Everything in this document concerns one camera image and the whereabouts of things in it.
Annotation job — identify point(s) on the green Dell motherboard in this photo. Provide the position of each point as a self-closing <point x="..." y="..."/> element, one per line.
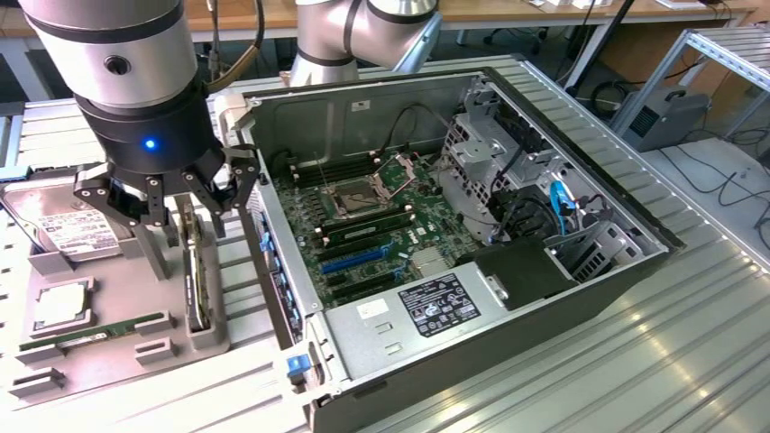
<point x="427" y="225"/>

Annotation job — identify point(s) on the blue case latch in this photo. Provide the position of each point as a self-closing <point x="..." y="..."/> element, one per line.
<point x="298" y="365"/>

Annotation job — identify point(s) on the wooden desk with white legs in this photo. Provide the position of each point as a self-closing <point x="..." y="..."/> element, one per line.
<point x="540" y="13"/>

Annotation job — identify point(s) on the open black PC case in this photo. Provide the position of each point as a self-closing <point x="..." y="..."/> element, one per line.
<point x="480" y="361"/>

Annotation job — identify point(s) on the CPU socket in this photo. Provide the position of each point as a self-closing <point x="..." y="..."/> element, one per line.
<point x="355" y="196"/>

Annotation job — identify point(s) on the black office chair base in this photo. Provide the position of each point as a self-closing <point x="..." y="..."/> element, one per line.
<point x="511" y="34"/>

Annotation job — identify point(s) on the silver power supply unit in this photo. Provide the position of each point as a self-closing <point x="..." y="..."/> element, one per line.
<point x="360" y="343"/>

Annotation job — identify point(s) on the RAM stick with white labels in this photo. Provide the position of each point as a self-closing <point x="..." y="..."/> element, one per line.
<point x="367" y="230"/>

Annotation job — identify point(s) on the aluminium profile frame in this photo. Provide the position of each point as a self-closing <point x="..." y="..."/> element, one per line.
<point x="722" y="45"/>

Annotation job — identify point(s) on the silver hard disk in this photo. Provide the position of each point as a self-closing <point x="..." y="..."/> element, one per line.
<point x="65" y="216"/>

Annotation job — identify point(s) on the grey plastic parts rack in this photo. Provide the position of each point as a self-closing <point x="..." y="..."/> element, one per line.
<point x="120" y="293"/>

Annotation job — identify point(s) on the blue disk carrier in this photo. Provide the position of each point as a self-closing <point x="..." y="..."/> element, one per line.
<point x="12" y="173"/>

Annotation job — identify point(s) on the CPU chip with metal lid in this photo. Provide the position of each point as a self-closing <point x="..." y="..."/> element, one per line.
<point x="57" y="306"/>

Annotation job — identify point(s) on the green loose RAM stick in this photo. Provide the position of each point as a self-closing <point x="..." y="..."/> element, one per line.
<point x="84" y="334"/>

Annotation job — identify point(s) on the silver chipset heatsink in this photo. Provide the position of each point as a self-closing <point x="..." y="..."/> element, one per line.
<point x="428" y="261"/>

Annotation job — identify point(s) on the black plastic air shroud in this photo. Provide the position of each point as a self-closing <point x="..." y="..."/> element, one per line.
<point x="516" y="275"/>

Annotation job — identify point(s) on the open metal socket cover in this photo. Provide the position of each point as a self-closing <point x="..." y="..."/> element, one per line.
<point x="399" y="169"/>

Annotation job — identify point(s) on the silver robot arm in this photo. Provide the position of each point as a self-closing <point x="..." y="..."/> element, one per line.
<point x="120" y="45"/>

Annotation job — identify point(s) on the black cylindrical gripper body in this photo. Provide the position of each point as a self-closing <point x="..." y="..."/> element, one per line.
<point x="156" y="135"/>

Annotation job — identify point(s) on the thin socket locking lever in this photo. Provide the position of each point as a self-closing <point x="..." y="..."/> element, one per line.
<point x="326" y="173"/>

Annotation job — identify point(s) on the silver disk bay cage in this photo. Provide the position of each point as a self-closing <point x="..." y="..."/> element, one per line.
<point x="480" y="153"/>

